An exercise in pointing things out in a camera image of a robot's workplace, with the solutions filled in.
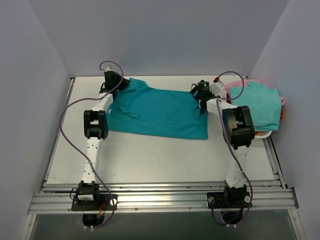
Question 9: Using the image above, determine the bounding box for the teal t-shirt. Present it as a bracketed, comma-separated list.
[106, 78, 209, 140]

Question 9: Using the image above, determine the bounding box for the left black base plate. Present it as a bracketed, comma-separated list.
[71, 194, 118, 212]

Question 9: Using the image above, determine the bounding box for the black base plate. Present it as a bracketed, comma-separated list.
[206, 191, 252, 209]
[71, 194, 118, 212]

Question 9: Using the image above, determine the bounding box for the white laundry basket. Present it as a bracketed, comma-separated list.
[224, 89, 272, 140]

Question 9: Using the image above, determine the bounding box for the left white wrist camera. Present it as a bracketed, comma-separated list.
[104, 65, 114, 73]

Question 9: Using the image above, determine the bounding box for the aluminium rail frame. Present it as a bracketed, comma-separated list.
[28, 76, 298, 214]

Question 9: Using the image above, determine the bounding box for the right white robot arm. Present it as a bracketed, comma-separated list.
[190, 80, 255, 207]

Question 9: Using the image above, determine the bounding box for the light turquoise t-shirt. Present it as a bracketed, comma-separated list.
[227, 80, 282, 132]

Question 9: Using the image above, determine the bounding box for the pink t-shirt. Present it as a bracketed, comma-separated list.
[224, 79, 285, 106]

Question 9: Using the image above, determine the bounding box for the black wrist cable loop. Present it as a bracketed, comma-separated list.
[191, 98, 206, 121]

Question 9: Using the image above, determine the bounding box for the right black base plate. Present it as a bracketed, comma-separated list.
[206, 191, 252, 209]

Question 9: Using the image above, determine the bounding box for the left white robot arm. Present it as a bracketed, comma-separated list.
[76, 69, 130, 210]

